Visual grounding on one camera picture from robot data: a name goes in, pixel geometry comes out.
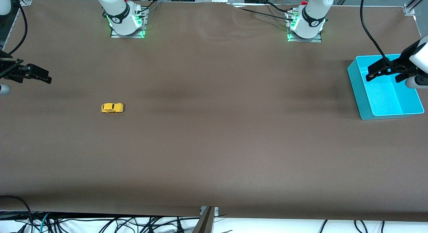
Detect yellow beetle toy car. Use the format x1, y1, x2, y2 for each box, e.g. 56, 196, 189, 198
100, 103, 124, 113

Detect cyan plastic bin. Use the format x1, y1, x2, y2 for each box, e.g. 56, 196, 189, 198
347, 54, 425, 121

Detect brown table cover sheet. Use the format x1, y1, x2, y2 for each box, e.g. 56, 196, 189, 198
0, 0, 428, 222

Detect aluminium table side rail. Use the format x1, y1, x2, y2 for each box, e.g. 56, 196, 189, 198
0, 6, 21, 54

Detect aluminium frame strut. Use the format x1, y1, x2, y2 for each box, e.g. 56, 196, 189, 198
403, 0, 428, 16

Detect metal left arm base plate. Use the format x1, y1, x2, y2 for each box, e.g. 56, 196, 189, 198
286, 9, 323, 43

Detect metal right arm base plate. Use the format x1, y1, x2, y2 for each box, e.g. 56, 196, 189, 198
110, 6, 148, 39

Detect short black table cable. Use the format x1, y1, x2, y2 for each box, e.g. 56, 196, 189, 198
266, 2, 298, 13

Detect long black table cable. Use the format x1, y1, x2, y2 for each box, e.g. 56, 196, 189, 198
227, 3, 295, 21

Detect black base power cable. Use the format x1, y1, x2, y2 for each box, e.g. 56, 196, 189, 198
135, 1, 162, 13

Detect black looped floor cable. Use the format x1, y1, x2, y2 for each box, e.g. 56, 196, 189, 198
0, 195, 33, 233

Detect teal floor cable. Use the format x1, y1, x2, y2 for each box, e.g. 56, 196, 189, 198
39, 212, 51, 233

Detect tangled black floor cables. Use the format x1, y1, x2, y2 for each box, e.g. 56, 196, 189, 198
50, 216, 201, 233

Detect aluminium profile post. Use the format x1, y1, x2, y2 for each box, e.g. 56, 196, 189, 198
192, 206, 215, 233

